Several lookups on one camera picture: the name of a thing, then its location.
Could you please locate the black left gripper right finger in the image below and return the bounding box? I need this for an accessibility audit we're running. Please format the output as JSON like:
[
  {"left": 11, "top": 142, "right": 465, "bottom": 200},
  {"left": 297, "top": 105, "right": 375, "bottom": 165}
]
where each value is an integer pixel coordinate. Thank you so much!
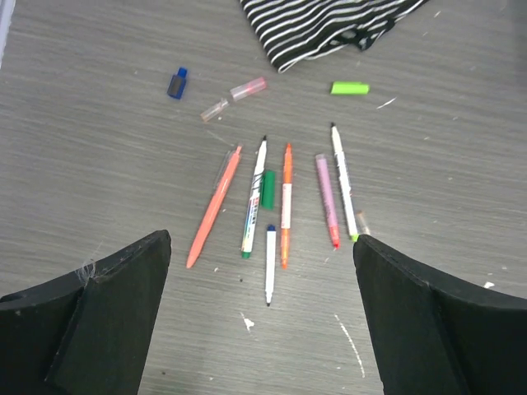
[{"left": 353, "top": 235, "right": 526, "bottom": 394}]

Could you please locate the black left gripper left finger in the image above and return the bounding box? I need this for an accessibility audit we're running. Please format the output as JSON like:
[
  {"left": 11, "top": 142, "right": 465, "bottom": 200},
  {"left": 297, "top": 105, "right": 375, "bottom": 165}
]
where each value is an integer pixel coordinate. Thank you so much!
[{"left": 1, "top": 230, "right": 171, "bottom": 394}]

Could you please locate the white pen lime end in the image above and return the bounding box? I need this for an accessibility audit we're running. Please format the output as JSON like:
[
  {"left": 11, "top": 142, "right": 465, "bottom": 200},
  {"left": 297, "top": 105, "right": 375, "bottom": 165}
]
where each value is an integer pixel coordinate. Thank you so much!
[{"left": 330, "top": 123, "right": 359, "bottom": 242}]

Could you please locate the lime green pen cap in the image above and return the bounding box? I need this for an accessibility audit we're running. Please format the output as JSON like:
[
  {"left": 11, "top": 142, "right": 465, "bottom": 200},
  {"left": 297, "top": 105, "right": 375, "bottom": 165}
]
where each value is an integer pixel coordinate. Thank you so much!
[{"left": 330, "top": 81, "right": 370, "bottom": 95}]

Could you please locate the clear orange pen cap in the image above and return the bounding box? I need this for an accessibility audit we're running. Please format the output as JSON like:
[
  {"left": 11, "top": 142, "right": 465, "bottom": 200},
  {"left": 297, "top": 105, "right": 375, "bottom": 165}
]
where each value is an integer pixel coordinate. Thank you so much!
[{"left": 356, "top": 211, "right": 371, "bottom": 235}]

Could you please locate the white pen blue end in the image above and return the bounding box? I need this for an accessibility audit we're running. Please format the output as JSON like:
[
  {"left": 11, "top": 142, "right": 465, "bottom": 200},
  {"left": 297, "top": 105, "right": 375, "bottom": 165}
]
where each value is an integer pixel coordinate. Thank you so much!
[{"left": 264, "top": 225, "right": 277, "bottom": 307}]

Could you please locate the orange highlighter pen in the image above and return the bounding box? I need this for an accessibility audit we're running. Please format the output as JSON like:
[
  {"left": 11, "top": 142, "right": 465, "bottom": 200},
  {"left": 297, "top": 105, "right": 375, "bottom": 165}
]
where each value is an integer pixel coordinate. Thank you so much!
[{"left": 281, "top": 143, "right": 292, "bottom": 269}]

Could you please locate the purple highlighter pen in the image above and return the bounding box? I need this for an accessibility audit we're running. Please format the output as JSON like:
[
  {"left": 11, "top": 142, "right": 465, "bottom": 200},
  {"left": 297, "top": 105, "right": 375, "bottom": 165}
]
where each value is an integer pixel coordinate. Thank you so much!
[{"left": 315, "top": 154, "right": 340, "bottom": 249}]

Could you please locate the salmon orange pen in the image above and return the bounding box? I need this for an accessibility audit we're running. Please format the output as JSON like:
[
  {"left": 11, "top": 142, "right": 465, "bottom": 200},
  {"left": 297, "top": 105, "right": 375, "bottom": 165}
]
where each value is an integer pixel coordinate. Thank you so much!
[{"left": 186, "top": 145, "right": 242, "bottom": 268}]

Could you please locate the dark green pen cap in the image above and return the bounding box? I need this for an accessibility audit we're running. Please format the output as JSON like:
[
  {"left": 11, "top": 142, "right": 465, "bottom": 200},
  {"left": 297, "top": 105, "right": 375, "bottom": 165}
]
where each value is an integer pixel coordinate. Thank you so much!
[{"left": 260, "top": 170, "right": 276, "bottom": 210}]

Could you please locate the blue pen cap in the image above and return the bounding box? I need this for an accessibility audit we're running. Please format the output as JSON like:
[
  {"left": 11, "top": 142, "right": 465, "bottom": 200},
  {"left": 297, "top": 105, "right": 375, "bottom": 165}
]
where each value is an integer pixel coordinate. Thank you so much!
[{"left": 166, "top": 67, "right": 188, "bottom": 100}]

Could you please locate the small clear pen cap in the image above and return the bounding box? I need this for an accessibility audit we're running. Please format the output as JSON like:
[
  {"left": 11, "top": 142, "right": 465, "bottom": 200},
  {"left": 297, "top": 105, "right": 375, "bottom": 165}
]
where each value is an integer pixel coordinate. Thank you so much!
[{"left": 200, "top": 98, "right": 230, "bottom": 123}]

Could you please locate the clear pink pen cap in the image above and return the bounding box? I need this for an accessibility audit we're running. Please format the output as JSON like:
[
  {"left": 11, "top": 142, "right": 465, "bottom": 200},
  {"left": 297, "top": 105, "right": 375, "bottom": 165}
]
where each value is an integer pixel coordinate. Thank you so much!
[{"left": 230, "top": 77, "right": 267, "bottom": 101}]

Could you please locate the white marker green end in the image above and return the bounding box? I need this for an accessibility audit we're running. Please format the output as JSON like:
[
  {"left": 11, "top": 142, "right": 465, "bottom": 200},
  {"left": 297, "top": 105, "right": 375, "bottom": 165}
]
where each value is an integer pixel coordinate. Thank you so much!
[{"left": 240, "top": 136, "right": 268, "bottom": 258}]

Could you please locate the black white striped cloth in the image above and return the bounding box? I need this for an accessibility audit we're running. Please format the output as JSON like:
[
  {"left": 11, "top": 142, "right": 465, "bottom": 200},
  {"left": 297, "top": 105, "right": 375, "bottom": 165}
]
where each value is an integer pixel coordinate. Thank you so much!
[{"left": 240, "top": 0, "right": 427, "bottom": 73}]

